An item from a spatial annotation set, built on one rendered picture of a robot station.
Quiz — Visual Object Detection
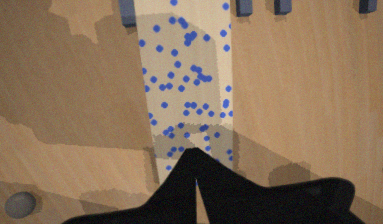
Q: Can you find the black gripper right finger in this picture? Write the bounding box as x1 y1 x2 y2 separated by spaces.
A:
192 147 355 224

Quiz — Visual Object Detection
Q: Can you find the beige strip with blue dots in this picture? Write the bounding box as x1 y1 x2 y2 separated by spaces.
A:
133 0 233 186

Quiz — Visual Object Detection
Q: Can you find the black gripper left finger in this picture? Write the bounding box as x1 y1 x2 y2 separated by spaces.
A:
61 148 197 224

